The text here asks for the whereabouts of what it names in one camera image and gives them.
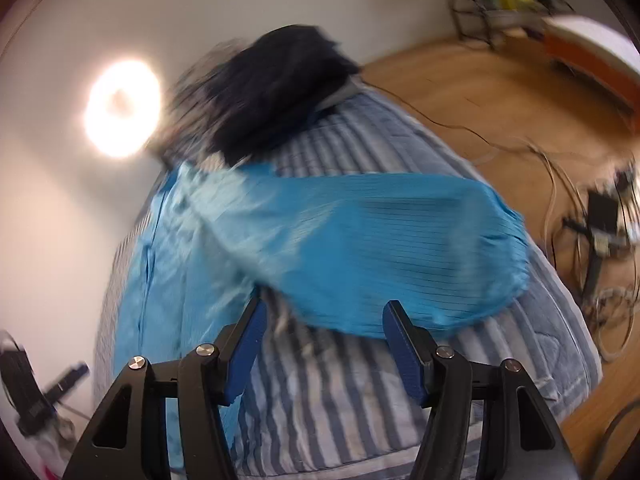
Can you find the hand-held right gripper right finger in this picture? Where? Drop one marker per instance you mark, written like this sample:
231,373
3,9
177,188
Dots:
402,355

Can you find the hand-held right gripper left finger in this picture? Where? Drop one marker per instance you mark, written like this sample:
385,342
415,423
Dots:
247,355

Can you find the blue work coat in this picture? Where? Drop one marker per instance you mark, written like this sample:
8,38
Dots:
350,240

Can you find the black clothes rack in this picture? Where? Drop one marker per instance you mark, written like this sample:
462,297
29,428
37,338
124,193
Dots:
467,15

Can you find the striped bed mattress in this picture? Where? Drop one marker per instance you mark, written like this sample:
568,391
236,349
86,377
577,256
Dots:
350,410

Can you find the black device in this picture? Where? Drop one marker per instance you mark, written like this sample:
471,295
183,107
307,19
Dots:
22,390

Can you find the power strip with plugs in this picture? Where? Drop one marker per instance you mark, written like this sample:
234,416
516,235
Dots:
602,210

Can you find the dark navy down jacket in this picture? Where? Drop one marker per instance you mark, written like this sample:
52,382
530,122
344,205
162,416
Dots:
280,90

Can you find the white lace cover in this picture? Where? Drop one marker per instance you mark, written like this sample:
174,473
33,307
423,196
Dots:
600,35

